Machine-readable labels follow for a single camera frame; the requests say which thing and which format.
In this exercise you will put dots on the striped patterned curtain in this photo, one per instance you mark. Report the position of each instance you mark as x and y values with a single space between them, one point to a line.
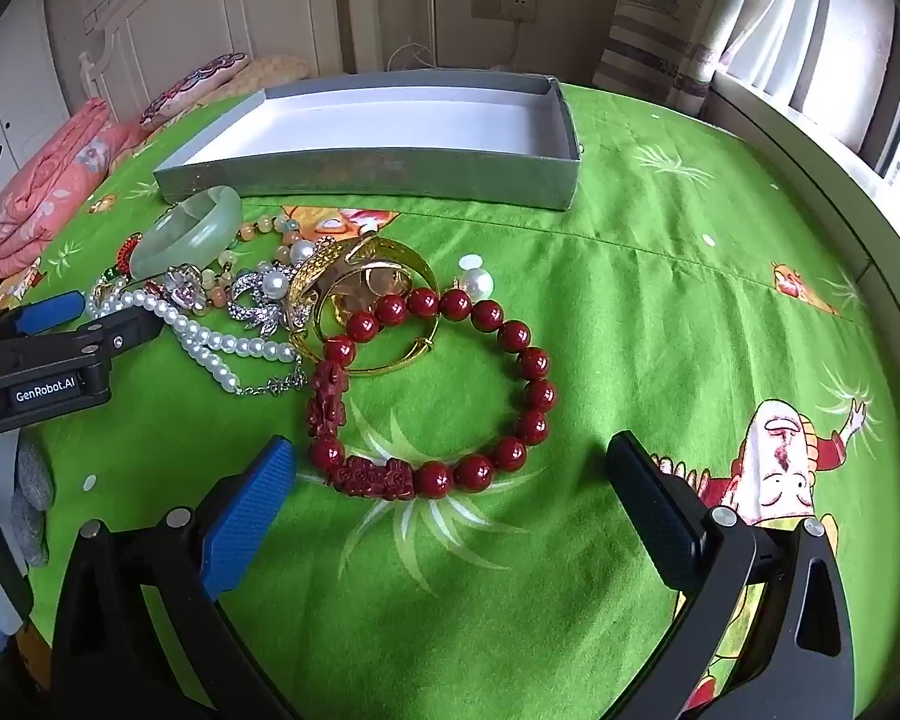
660 22

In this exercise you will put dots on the green printed bedsheet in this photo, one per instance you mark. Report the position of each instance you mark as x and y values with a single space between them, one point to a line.
682 300

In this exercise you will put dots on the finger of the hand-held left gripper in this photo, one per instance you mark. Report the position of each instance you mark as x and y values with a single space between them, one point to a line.
124 330
52 309

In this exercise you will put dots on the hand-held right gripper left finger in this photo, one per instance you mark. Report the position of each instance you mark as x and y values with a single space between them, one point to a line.
255 510

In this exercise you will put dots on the silver pearl brooch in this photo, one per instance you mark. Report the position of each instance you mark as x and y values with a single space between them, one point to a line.
274 283

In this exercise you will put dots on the thin gold bangle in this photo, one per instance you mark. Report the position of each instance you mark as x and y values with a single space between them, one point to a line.
379 369

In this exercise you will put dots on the grey cardboard box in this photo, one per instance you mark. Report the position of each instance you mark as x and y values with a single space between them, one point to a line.
390 172

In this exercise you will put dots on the person's left hand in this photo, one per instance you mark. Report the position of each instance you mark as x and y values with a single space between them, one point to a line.
31 502

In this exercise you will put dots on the beige wall socket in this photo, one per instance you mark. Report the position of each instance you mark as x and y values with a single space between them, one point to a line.
504 5

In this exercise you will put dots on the white pearl earring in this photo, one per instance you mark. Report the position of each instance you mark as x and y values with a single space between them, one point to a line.
480 283

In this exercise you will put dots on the white sheer curtain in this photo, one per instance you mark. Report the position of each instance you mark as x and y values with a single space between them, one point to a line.
784 0

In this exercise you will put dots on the white headboard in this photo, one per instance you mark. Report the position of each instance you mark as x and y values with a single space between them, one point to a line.
195 7

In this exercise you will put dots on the pink floral quilt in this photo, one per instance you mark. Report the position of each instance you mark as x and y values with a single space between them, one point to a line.
52 180

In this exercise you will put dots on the peach patterned pillow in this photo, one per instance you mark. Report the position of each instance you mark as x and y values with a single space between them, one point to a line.
274 71

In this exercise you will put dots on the white wardrobe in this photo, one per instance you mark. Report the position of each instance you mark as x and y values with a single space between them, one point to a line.
22 82

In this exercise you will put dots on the red green bead charm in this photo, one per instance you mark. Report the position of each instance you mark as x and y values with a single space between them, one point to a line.
126 249

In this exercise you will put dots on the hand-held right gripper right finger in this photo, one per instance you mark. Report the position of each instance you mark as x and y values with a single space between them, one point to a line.
652 521

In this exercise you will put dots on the pale green jade bangle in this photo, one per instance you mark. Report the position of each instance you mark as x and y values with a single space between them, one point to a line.
150 251

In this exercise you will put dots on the wide patterned gold bangle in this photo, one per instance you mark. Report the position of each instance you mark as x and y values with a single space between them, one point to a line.
311 270

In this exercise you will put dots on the embroidered flower pillow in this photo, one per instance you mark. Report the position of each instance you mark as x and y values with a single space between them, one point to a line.
195 82

